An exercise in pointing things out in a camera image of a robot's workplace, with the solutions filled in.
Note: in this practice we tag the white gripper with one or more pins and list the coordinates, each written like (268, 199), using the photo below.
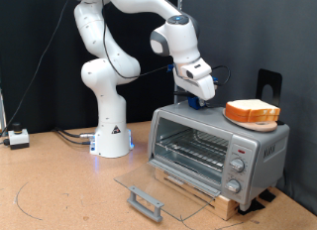
(198, 81)

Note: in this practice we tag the black spatula with blue block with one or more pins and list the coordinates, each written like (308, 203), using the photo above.
(194, 104)

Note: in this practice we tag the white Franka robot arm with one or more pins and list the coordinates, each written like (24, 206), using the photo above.
(109, 101)

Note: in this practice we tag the silver oven temperature knob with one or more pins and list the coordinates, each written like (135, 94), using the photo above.
(237, 165)

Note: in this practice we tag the silver toaster oven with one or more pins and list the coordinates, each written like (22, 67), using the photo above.
(264, 147)

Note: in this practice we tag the silver oven timer knob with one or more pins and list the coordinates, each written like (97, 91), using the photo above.
(233, 186)

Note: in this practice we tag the black metal bookend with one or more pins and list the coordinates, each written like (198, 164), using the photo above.
(261, 78)

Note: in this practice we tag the round pinkish wooden plate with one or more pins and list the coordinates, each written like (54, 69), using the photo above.
(261, 126)

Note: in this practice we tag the vertical metal pole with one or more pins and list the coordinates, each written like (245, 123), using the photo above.
(178, 2)

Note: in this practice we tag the wooden pallet base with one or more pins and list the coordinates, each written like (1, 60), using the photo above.
(228, 206)

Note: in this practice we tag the black tape patch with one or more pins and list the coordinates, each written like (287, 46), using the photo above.
(268, 196)

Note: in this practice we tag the emergency stop button box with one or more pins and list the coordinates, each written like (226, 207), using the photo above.
(18, 139)

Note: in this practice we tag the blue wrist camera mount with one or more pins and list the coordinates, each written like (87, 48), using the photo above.
(214, 81)

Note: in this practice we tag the metal frame leg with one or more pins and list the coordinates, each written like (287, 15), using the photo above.
(2, 114)

